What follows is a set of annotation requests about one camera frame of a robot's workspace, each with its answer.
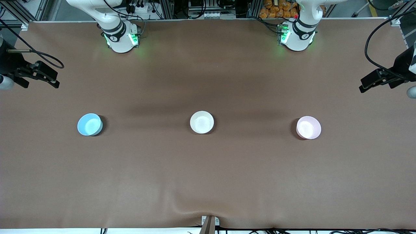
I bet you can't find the light blue bowl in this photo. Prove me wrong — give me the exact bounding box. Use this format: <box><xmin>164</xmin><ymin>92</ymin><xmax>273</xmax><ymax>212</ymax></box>
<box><xmin>77</xmin><ymin>113</ymin><xmax>103</xmax><ymax>137</ymax></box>

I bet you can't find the pink bowl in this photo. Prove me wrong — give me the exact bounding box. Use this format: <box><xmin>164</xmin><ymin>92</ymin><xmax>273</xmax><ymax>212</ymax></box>
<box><xmin>296</xmin><ymin>116</ymin><xmax>322</xmax><ymax>140</ymax></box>

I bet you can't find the white bowl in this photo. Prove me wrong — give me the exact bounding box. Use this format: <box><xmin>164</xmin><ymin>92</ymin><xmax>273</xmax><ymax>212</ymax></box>
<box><xmin>190</xmin><ymin>111</ymin><xmax>215</xmax><ymax>134</ymax></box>

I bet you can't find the orange round objects pile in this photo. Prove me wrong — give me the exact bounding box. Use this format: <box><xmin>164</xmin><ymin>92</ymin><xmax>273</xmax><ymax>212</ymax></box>
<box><xmin>259</xmin><ymin>0</ymin><xmax>299</xmax><ymax>19</ymax></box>

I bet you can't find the brown table cloth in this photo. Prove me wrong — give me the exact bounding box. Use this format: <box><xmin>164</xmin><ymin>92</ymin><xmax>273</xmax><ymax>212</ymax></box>
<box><xmin>0</xmin><ymin>18</ymin><xmax>416</xmax><ymax>230</ymax></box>

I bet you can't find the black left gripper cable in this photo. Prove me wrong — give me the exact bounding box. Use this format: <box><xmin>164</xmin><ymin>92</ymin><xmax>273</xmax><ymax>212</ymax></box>
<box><xmin>365</xmin><ymin>11</ymin><xmax>416</xmax><ymax>78</ymax></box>

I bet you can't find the aluminium frame rail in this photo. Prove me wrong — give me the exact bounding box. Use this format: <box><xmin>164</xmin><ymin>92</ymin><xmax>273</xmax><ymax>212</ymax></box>
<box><xmin>0</xmin><ymin>0</ymin><xmax>49</xmax><ymax>28</ymax></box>

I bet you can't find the aluminium frame post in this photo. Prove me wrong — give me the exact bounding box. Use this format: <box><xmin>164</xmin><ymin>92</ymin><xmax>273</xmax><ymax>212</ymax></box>
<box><xmin>161</xmin><ymin>0</ymin><xmax>174</xmax><ymax>19</ymax></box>
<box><xmin>246</xmin><ymin>0</ymin><xmax>260</xmax><ymax>18</ymax></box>

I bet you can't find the grey metal clamp bracket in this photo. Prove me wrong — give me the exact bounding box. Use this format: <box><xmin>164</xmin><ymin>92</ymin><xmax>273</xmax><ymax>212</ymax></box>
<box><xmin>199</xmin><ymin>215</ymin><xmax>220</xmax><ymax>234</ymax></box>

